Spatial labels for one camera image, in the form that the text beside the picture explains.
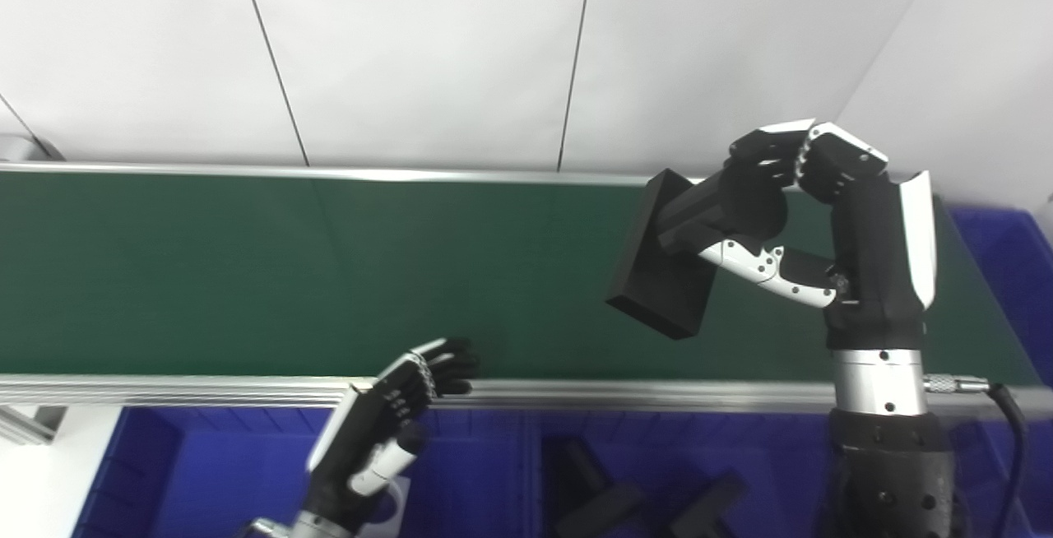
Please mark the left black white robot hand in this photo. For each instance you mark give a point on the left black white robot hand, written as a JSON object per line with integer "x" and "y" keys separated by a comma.
{"x": 362, "y": 439}

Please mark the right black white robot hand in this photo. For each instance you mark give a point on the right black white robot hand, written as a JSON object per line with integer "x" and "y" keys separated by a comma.
{"x": 872, "y": 258}

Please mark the black cylinder block part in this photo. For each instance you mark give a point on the black cylinder block part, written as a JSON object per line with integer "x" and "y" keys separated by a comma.
{"x": 666, "y": 275}
{"x": 605, "y": 513}

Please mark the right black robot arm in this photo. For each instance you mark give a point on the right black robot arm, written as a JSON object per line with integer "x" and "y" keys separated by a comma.
{"x": 888, "y": 472}

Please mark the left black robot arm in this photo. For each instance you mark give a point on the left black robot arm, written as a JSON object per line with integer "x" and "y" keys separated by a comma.
{"x": 317, "y": 528}

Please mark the blue plastic bin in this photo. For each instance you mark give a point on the blue plastic bin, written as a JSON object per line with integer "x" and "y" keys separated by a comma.
{"x": 765, "y": 456}
{"x": 1012, "y": 275}
{"x": 206, "y": 480}

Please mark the green conveyor belt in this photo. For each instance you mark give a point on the green conveyor belt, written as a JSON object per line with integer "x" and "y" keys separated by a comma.
{"x": 329, "y": 275}

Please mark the aluminium conveyor support leg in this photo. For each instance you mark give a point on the aluminium conveyor support leg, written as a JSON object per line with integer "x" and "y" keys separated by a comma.
{"x": 25, "y": 427}

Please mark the white paper label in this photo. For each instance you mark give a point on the white paper label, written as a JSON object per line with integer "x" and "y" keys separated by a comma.
{"x": 399, "y": 493}

